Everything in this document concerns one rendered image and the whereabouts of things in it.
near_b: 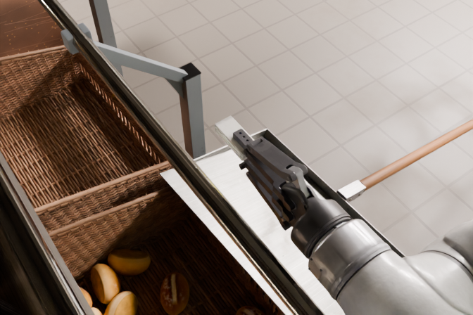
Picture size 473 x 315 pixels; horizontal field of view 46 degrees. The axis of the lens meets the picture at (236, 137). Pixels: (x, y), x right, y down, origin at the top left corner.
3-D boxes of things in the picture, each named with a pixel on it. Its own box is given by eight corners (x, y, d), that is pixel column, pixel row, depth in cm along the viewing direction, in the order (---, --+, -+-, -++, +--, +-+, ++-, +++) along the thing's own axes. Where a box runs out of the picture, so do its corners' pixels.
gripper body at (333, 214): (312, 239, 63) (263, 185, 68) (305, 273, 70) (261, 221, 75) (360, 207, 66) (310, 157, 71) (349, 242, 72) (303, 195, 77)
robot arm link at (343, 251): (330, 313, 67) (298, 275, 70) (384, 273, 70) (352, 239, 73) (341, 279, 60) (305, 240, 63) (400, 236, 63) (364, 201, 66)
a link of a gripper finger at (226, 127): (242, 158, 76) (242, 155, 76) (214, 126, 80) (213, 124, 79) (260, 148, 77) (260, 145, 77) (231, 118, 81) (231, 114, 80)
